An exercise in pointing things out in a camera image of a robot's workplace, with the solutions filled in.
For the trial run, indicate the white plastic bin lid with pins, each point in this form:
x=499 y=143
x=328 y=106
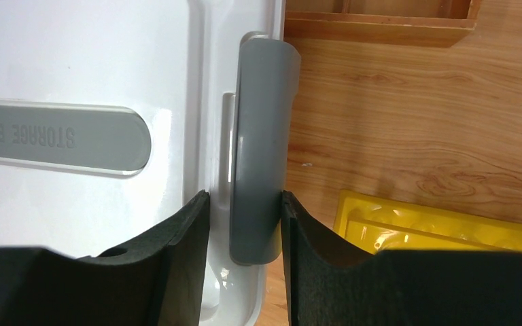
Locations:
x=114 y=115

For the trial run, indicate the wooden compartment tray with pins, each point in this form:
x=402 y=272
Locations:
x=436 y=24

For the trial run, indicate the yellow test tube rack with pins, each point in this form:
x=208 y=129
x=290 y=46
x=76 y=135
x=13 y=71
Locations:
x=374 y=224

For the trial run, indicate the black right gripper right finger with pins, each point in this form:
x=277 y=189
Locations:
x=332 y=282

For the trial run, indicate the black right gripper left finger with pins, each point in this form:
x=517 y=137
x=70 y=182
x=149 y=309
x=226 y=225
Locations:
x=155 y=278

